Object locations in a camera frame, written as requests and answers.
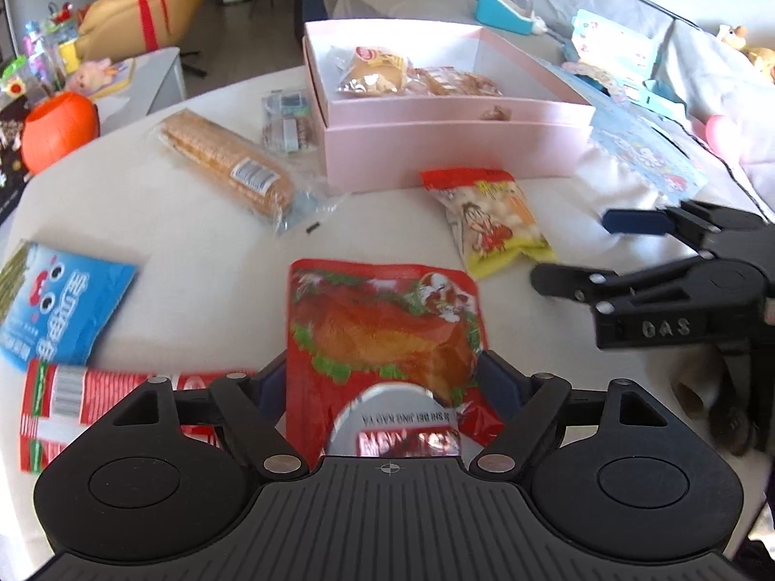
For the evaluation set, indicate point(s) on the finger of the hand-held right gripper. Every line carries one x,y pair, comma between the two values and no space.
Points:
563,281
633,222

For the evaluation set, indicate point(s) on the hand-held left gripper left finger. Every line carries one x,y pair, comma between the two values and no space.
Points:
269,387

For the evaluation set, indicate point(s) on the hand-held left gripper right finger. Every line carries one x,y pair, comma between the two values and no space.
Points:
499,375

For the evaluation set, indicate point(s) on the red yellow cartoon snack packet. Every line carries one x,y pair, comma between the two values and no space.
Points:
490,218

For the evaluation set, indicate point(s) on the red roast duck packet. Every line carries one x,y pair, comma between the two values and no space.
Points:
375,327

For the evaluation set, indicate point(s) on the pink gift box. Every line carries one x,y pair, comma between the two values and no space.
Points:
545,112

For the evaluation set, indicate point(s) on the red white snack packet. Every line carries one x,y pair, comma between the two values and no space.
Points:
91,393

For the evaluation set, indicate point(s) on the blue snack packet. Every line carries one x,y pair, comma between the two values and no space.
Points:
60,308

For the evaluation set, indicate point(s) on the clear pastry packet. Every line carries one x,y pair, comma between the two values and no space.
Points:
454,82

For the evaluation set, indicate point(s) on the clear long cracker packet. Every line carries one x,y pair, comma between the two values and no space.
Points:
218,154

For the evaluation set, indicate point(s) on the small clear snack packet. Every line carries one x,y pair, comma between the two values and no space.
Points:
287,124

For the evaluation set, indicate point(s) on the green snack packet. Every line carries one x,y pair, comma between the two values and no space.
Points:
12,272

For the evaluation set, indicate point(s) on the clear bread bun packet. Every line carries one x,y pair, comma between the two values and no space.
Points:
372,72

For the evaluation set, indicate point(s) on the person's right hand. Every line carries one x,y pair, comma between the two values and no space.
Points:
696,390

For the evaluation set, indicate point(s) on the blue cartoon card package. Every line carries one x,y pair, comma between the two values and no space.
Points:
642,151

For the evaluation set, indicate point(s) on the pink toy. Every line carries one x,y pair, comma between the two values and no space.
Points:
726,136

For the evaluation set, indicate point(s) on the cartoon toy box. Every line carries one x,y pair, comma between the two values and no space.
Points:
611,45

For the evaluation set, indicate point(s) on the pink cardboard box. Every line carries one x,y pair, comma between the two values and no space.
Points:
424,151

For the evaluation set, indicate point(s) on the tan plush toy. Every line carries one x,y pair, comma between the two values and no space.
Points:
751,48

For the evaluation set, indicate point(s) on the blue toy machine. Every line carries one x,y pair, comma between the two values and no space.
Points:
502,3

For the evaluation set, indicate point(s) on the white coffee table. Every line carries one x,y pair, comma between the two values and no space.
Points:
157,78

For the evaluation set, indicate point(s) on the orange pumpkin bucket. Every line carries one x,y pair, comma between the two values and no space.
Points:
57,130

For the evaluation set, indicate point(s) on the yellow book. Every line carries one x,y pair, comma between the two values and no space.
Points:
121,75

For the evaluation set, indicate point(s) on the pink plush bunny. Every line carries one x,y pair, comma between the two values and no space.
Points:
91,72

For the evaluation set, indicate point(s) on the red ribbon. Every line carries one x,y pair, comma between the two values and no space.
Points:
148,18

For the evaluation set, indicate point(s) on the yellow sofa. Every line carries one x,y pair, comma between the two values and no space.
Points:
121,12

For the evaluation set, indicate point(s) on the pink blue water bottle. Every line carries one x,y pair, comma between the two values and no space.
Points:
36,48

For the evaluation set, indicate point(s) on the green red toy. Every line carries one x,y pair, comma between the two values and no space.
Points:
60,15

